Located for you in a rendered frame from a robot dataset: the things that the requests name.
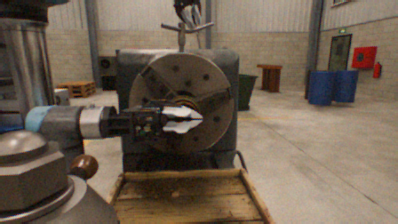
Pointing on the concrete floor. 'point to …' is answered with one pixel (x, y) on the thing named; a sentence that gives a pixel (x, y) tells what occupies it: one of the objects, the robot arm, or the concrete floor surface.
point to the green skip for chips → (245, 91)
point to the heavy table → (271, 77)
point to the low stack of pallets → (79, 88)
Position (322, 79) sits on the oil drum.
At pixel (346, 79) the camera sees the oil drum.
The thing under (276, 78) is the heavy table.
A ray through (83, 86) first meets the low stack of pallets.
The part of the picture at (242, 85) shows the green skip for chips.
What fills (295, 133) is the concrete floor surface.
